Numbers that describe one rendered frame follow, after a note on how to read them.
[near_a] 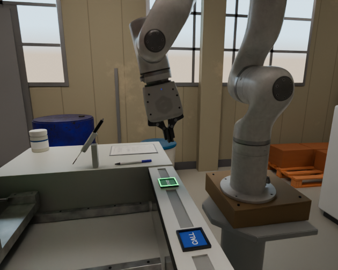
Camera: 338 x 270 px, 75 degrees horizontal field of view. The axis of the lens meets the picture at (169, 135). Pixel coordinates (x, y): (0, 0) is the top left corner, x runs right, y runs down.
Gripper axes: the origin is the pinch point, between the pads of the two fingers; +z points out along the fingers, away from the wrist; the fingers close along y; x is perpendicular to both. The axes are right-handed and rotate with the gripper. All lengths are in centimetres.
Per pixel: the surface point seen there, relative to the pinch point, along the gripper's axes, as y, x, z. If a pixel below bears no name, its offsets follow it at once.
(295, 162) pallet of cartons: 194, 188, 135
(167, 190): -4.6, -4.0, 15.1
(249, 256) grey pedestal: 18, -4, 49
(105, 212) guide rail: -25.8, 8.0, 23.5
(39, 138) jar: -51, 41, -2
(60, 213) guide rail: -39.4, 8.1, 19.0
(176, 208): -4.0, -13.7, 15.4
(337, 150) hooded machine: 158, 91, 77
